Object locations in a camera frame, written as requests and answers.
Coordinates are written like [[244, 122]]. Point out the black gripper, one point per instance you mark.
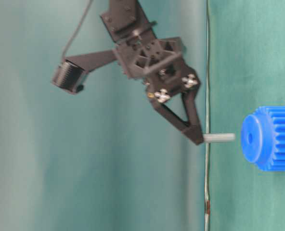
[[160, 63]]

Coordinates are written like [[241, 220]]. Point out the grey metal shaft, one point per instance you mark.
[[218, 137]]

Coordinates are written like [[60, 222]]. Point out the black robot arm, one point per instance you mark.
[[126, 22]]

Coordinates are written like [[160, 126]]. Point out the blue plastic gear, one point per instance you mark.
[[263, 138]]

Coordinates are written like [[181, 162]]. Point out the green table mat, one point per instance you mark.
[[246, 71]]

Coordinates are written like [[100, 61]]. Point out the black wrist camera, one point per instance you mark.
[[69, 77]]

